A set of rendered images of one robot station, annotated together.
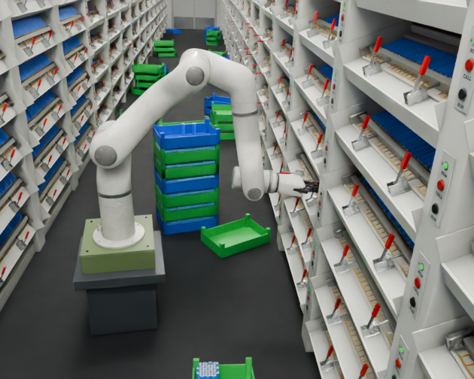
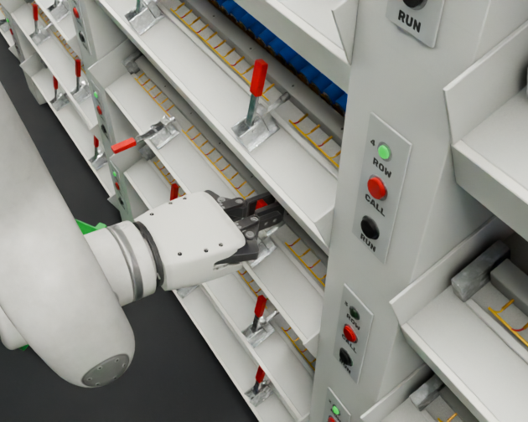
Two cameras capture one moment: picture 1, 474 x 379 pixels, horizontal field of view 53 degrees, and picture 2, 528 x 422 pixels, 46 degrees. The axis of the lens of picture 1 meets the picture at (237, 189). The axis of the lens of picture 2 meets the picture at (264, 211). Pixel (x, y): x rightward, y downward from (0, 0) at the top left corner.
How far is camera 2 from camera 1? 1.18 m
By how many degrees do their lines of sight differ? 31
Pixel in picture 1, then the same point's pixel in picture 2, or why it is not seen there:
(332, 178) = (420, 294)
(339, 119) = (481, 91)
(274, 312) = not seen: outside the picture
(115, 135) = not seen: outside the picture
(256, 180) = (100, 342)
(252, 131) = (7, 174)
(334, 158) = (433, 235)
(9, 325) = not seen: outside the picture
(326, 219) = (390, 381)
